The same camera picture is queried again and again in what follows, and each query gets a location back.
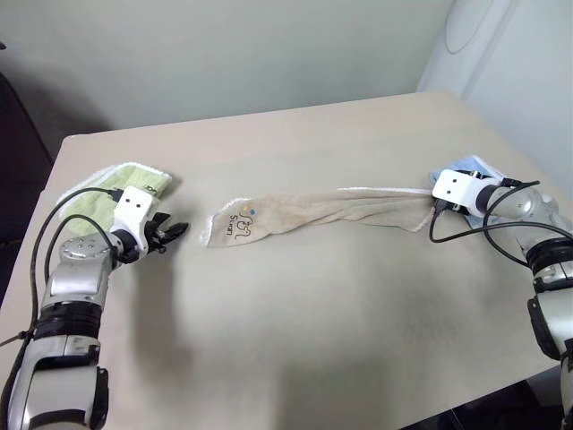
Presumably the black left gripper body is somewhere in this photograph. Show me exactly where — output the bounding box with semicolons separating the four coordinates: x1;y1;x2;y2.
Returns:
143;214;170;254

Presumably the beige towel with print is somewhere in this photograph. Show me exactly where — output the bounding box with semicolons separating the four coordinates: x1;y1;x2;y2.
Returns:
199;185;438;249

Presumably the blue folded towel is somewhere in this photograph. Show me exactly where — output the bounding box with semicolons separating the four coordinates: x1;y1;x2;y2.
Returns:
428;154;508;230

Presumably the green folded towel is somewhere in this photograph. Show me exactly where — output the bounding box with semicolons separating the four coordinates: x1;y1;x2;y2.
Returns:
56;161;175;239

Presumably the black chair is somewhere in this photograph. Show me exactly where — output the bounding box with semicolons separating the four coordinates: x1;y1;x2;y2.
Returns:
0;40;55;310

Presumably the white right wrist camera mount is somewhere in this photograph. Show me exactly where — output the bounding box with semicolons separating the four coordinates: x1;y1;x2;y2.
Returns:
431;168;481;217

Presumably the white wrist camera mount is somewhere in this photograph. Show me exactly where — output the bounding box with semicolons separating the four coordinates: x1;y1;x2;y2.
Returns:
431;168;481;217
110;185;157;262

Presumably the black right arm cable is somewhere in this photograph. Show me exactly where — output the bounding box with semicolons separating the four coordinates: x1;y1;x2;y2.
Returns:
428;178;541;268

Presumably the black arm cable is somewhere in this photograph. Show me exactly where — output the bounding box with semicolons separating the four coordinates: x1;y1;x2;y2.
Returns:
0;186;124;391
428;178;541;268

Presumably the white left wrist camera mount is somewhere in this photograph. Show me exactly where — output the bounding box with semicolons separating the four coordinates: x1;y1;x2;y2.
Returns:
110;185;157;262

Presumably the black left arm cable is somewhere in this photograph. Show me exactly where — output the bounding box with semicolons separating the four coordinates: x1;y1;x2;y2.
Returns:
0;186;124;391

